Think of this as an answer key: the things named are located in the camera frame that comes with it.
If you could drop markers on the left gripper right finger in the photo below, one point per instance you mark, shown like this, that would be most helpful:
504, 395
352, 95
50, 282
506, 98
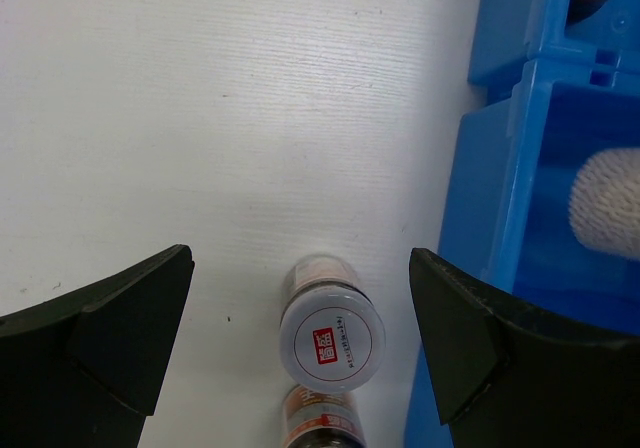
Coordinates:
508, 373

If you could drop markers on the blue storage bin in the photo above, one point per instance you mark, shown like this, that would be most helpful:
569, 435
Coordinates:
506, 219
509, 33

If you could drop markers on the middle blue storage bin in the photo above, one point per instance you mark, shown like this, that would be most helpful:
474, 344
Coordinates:
506, 219

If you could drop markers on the silver-lid bottle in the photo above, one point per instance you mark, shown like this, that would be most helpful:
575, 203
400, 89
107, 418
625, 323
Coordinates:
604, 203

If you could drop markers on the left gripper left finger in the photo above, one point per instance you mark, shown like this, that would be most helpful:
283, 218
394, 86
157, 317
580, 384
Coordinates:
86, 368

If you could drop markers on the far blue storage bin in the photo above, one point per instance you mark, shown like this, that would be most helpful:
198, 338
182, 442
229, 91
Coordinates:
509, 33

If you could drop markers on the left near silver-lid jar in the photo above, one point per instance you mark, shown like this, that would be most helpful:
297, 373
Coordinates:
313, 419

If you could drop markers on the silver-lid jar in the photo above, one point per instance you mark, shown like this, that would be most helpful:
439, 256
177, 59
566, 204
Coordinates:
331, 337
313, 419

